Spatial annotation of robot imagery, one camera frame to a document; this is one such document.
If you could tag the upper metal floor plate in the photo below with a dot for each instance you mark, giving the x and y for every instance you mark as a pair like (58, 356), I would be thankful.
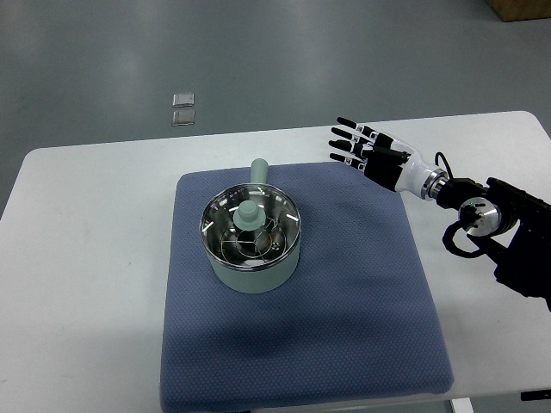
(183, 100)

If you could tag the black bracket under table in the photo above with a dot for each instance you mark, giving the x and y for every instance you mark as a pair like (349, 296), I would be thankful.
(528, 396)

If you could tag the blue quilted mat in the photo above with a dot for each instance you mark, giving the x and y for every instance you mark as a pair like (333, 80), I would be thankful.
(356, 319)

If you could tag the mint green pot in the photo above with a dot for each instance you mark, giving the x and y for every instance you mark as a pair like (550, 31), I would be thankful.
(263, 281)

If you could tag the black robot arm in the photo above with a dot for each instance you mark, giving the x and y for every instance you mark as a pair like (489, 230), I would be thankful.
(504, 223)

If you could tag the white table leg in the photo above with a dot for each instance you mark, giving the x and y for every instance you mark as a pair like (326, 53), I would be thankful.
(461, 405)

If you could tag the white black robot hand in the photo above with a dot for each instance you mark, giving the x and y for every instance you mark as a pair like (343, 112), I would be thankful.
(385, 160)

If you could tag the brown cardboard box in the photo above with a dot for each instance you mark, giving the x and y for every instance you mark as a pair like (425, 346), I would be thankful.
(520, 10)

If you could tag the glass lid with green knob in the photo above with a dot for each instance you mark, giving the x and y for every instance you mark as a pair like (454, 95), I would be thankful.
(251, 227)

